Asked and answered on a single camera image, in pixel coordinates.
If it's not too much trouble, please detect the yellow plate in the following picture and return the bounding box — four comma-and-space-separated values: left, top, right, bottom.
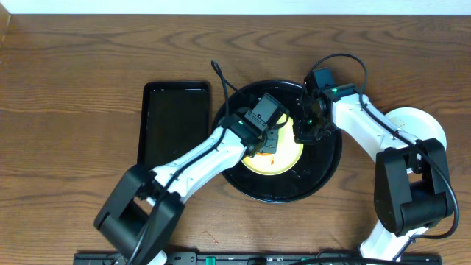
242, 118, 303, 176

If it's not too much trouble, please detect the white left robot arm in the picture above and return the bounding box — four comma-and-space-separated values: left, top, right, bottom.
94, 110, 280, 264

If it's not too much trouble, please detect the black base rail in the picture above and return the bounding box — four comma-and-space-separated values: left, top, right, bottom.
72, 250, 442, 265

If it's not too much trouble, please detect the black round tray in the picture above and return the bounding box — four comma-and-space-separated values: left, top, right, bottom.
222, 79, 342, 203

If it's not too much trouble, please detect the mint green plate front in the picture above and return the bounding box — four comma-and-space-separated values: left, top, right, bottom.
386, 107, 447, 149

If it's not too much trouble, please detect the black rectangular tray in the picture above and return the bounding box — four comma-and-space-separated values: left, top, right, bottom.
137, 81, 211, 169

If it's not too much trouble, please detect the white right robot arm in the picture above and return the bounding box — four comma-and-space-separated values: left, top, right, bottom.
294, 84, 460, 262

